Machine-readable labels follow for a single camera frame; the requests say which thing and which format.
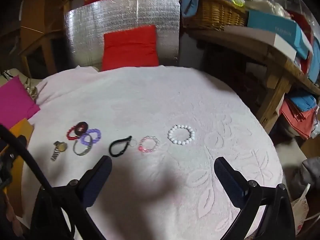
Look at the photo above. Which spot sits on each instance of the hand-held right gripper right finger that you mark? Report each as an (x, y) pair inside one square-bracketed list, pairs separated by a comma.
[(228, 180)]

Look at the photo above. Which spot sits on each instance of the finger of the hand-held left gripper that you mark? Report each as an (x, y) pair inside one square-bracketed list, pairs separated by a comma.
[(21, 143)]

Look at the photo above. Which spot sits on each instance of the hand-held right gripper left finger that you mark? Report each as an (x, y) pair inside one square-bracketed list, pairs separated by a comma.
[(98, 180)]

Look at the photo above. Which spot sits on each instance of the orange cardboard box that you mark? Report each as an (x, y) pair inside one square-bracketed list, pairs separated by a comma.
[(23, 130)]

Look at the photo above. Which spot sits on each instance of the silver bangle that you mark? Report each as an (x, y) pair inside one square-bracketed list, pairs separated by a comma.
[(83, 153)]

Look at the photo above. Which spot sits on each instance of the black fabric hair band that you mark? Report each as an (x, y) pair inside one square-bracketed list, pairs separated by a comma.
[(111, 148)]

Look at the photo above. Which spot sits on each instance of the metal wristwatch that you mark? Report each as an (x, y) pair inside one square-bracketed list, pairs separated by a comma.
[(61, 146)]

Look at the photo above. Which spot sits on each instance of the magenta pillow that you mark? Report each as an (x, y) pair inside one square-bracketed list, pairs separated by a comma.
[(12, 102)]

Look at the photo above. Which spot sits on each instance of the leaf patterned cushion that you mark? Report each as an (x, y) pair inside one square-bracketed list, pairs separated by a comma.
[(30, 90)]

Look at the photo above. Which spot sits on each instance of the grey cloth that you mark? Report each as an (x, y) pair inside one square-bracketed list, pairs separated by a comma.
[(307, 172)]

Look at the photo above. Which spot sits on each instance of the white floral paper bag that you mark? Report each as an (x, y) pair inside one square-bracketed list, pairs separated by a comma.
[(303, 212)]

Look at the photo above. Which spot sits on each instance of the salmon folded cloths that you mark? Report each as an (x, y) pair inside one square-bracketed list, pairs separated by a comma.
[(297, 117)]

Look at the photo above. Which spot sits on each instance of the pale pink embossed blanket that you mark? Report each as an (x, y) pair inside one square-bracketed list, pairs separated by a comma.
[(150, 100)]

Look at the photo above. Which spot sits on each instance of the wooden table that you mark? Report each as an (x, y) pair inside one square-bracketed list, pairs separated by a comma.
[(275, 87)]

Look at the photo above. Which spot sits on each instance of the blue folded cloths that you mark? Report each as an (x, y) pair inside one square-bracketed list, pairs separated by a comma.
[(303, 100)]

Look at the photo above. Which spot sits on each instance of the wooden cabinet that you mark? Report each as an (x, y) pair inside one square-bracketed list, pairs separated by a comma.
[(35, 17)]

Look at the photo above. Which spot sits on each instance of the small red cushion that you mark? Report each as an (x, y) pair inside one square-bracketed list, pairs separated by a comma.
[(130, 47)]

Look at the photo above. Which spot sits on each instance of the beige flat box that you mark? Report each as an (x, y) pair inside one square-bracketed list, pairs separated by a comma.
[(250, 37)]

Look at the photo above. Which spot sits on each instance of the teal box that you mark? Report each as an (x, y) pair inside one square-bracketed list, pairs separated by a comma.
[(275, 25)]

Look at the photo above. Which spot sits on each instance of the silver foil insulation panel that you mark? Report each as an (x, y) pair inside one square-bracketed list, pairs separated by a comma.
[(120, 15)]

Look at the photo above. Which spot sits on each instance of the wicker basket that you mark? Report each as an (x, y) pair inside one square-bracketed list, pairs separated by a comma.
[(215, 12)]

